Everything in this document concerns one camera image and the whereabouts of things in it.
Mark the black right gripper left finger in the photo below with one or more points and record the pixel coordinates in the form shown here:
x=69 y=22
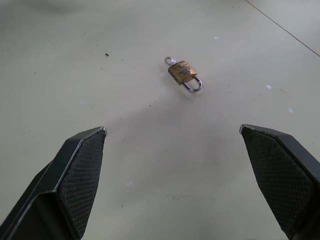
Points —
x=62 y=185

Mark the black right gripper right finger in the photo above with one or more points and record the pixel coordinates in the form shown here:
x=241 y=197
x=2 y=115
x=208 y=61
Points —
x=282 y=172

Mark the small silver key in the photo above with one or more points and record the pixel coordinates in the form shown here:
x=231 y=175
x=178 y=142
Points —
x=170 y=60

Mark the small brass padlock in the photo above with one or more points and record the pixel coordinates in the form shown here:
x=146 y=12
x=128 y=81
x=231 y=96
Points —
x=185 y=74

